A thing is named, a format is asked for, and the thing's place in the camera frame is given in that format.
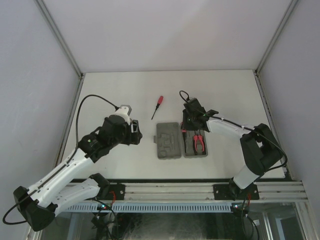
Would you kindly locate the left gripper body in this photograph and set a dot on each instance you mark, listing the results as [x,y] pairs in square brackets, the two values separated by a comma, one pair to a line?
[125,137]

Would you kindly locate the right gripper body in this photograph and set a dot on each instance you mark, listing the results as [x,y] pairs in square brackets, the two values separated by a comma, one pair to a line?
[189,123]

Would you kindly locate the red screwdriver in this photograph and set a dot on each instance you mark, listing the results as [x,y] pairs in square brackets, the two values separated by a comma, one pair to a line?
[184,137]
[159,102]

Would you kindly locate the red black pliers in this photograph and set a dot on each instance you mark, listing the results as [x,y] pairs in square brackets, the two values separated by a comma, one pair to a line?
[198,144]

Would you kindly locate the grey plastic tool case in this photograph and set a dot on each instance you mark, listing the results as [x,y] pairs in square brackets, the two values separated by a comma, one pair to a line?
[169,142]

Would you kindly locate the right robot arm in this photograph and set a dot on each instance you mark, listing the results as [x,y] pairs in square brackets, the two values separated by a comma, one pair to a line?
[260,149]

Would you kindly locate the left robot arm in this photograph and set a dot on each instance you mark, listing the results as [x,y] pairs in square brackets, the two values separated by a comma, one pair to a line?
[41,202]

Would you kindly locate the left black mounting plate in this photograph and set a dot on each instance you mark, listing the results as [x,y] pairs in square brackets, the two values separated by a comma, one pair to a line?
[112,192]

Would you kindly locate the black mounting plate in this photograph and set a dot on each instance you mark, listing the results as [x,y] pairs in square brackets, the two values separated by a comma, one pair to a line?
[225,192]
[112,192]

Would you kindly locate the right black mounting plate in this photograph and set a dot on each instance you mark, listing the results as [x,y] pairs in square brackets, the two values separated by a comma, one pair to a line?
[225,192]

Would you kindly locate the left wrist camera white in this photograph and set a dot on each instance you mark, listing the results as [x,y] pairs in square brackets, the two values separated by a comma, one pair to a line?
[124,111]

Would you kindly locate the left aluminium frame post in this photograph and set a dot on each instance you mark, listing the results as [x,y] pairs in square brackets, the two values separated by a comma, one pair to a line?
[53,27]

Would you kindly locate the aluminium frame post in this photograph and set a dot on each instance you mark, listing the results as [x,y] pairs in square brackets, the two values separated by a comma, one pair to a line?
[273,76]
[53,27]

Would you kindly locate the right aluminium frame post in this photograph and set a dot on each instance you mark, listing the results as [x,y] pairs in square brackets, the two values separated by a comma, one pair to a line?
[273,76]

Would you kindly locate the grey slotted cable duct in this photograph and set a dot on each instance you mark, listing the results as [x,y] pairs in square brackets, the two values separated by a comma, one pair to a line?
[151,207]

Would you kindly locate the aluminium front rail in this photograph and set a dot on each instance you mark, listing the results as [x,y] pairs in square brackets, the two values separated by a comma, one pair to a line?
[292,191]

